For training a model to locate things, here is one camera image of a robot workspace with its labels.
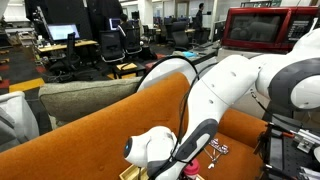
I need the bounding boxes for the grey cushion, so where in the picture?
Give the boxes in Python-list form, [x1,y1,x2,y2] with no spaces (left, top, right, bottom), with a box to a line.
[37,76,143,128]

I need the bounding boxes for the black padded office chair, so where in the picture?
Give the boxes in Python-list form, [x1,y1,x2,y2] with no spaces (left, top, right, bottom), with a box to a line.
[171,20,191,51]

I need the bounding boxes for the small black side table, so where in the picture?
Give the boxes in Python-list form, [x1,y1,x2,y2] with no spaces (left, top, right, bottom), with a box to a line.
[111,61,147,80]

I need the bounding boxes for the lit computer monitor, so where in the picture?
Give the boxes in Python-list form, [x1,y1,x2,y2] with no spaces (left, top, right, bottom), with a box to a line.
[46,23,81,43]

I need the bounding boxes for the small lit monitor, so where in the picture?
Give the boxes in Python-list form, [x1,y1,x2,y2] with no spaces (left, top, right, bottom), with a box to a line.
[108,17,121,31]

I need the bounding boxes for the aluminium bracket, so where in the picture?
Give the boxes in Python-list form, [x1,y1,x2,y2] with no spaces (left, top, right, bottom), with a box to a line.
[289,128,320,155]

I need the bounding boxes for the white slanted pole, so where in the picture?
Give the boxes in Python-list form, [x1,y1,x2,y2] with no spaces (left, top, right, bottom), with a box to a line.
[307,17,320,35]

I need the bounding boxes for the seated person in black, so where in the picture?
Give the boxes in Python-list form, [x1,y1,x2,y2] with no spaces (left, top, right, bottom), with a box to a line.
[117,13,133,35]

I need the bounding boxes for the red microwave oven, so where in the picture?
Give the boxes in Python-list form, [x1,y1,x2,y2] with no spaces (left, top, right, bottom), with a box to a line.
[221,5,320,53]

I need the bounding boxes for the black mesh office chair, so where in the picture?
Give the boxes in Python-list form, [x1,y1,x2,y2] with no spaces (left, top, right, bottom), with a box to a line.
[123,27,144,56]
[98,30,126,64]

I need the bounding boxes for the black orange-handled clamp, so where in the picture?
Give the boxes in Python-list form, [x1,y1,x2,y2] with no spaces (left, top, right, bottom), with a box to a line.
[253,121,296,156]

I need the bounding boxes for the orange fabric sofa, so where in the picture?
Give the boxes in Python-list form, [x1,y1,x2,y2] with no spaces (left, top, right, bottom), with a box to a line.
[0,72,268,180]

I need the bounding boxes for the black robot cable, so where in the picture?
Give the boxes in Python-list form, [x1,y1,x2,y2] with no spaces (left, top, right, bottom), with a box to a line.
[146,62,218,180]

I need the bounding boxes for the standing person in black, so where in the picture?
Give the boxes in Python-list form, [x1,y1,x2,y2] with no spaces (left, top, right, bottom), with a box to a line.
[193,2,205,32]

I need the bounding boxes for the wooden compartment tray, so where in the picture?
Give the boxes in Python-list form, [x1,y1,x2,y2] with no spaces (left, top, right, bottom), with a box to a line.
[119,164,149,180]

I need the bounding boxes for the black perforated mounting board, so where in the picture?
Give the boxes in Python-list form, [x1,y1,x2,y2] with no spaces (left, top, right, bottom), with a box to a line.
[266,119,320,180]

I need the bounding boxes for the white grey armchair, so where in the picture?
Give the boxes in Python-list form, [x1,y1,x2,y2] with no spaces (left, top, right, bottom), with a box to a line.
[0,91,41,154]

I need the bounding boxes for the white cabinet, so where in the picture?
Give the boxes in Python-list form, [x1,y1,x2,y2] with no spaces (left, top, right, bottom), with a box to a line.
[215,47,278,120]

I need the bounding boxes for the wooden office desk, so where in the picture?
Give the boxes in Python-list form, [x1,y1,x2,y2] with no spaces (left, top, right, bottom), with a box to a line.
[36,39,99,54]

